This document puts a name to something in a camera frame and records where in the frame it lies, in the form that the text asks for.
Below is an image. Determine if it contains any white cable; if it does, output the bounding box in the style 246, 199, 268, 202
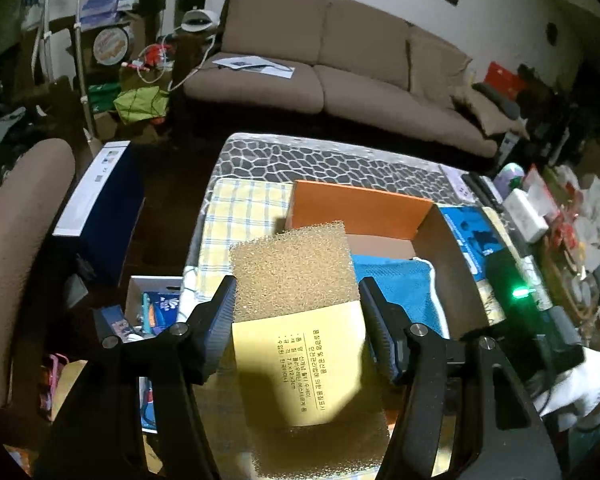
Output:
140, 35, 217, 92

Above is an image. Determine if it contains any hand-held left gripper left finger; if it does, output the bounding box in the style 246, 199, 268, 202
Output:
32, 275, 238, 480

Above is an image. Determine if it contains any black remote control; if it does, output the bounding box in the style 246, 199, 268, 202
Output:
461, 172, 506, 213

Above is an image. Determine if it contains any white tissue box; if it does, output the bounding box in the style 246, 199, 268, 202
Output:
502, 189, 551, 242

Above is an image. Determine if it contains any white floor lamp pole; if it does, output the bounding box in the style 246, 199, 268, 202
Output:
42, 0, 101, 143

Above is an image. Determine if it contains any round printed sign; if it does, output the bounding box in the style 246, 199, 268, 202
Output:
92, 27, 131, 66

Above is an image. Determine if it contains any open cardboard box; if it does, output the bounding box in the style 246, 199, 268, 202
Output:
125, 275, 201, 436

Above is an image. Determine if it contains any brown cushion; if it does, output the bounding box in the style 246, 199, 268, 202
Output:
452, 80, 531, 141

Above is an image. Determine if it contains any navy and white box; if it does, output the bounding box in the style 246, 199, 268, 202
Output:
52, 141, 146, 286

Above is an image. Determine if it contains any green bag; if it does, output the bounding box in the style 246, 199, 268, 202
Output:
114, 86, 170, 126

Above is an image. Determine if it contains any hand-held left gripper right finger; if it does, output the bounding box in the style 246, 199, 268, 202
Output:
357, 276, 563, 480

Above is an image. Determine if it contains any orange cardboard box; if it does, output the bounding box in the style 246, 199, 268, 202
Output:
285, 180, 503, 441

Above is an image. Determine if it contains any purple round container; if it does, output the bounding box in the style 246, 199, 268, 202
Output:
495, 162, 526, 186

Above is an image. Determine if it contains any white printed paper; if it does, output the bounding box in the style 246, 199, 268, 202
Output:
212, 54, 297, 80

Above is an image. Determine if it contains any blue mesh cloth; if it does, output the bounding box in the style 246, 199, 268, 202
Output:
352, 255, 451, 341

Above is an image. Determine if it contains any white headset device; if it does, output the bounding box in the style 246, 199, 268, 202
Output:
181, 7, 220, 33

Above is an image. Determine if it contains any tan mesh sponge yellow label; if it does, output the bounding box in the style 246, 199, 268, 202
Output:
228, 220, 396, 478

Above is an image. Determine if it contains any person's right hand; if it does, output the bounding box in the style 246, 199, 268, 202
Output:
535, 347, 600, 431

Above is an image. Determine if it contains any purple storage box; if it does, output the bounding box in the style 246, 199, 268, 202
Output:
82, 0, 141, 28

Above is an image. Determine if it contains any pile of wrappers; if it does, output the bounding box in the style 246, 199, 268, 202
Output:
525, 165, 600, 311

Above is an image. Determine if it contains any brown sofa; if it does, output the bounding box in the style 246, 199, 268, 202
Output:
182, 0, 531, 161

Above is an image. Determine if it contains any yellow checked cloth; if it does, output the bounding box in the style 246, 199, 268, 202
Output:
180, 177, 511, 326

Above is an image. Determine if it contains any brown office chair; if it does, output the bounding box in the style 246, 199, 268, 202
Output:
0, 137, 76, 408

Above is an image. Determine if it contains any red box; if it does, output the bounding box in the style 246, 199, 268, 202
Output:
484, 61, 526, 93

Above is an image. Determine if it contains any pale purple booklet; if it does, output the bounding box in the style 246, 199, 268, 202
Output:
440, 164, 476, 201

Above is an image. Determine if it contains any blue U2 book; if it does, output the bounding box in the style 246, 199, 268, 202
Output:
437, 204, 518, 281

